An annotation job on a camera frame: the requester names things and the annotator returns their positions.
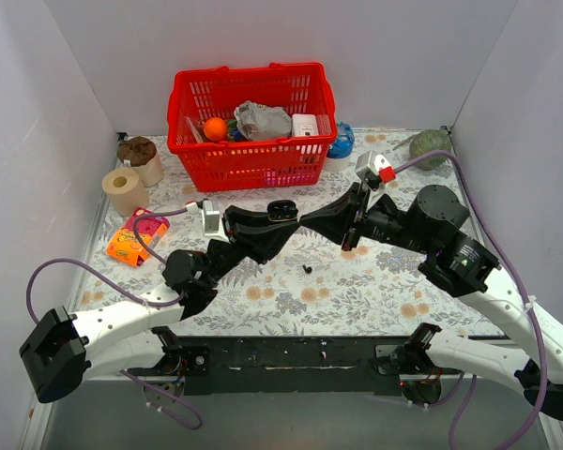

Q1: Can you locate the black earbud charging case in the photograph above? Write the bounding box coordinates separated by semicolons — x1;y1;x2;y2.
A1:
267;200;298;222

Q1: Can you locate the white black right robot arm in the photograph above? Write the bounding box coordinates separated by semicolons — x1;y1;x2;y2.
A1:
300;184;563;421

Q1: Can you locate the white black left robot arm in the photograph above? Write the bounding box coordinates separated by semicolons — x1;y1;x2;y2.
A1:
19;200;299;403

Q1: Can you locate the blue white wipes canister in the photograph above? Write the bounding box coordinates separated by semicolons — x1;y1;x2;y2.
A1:
323;122;355;173

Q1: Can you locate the floral patterned table mat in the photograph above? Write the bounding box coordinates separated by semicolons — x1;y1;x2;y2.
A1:
70;128;502;337

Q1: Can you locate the orange fruit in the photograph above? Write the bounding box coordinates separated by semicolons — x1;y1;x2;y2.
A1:
203;117;228;142

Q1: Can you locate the green netted melon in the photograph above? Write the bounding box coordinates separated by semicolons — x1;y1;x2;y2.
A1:
393;129;451;171

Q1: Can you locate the white small box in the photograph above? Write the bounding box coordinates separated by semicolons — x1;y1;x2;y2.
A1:
292;113;319;137

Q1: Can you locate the crumpled grey paper bag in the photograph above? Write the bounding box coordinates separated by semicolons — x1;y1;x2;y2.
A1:
234;100;292;141

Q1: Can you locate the orange pink candy box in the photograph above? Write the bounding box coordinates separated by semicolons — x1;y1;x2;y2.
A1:
106;207;170;267

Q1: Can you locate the brown topped paper roll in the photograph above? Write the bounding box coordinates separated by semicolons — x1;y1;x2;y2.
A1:
117;136;164;188

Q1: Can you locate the beige toilet paper roll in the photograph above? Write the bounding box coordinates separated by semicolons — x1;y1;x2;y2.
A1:
101;167;149;217

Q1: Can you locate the red plastic shopping basket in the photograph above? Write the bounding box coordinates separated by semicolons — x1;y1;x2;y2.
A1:
167;62;337;192

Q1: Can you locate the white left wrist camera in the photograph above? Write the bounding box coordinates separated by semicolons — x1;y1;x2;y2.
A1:
186;199;229;243

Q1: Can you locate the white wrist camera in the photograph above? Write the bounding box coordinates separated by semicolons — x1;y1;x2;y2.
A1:
186;199;229;243
356;151;396;191

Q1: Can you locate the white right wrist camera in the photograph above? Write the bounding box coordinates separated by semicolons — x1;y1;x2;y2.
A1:
356;151;396;191

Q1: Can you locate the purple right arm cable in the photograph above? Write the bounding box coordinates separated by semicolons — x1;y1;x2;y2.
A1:
391;149;550;450

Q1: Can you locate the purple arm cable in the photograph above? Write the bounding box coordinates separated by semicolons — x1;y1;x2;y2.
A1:
391;149;550;450
25;201;205;430

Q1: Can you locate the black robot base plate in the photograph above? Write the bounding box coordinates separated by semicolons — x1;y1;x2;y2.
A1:
140;335;451;399

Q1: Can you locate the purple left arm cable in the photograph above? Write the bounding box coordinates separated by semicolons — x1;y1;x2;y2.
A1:
25;201;205;430

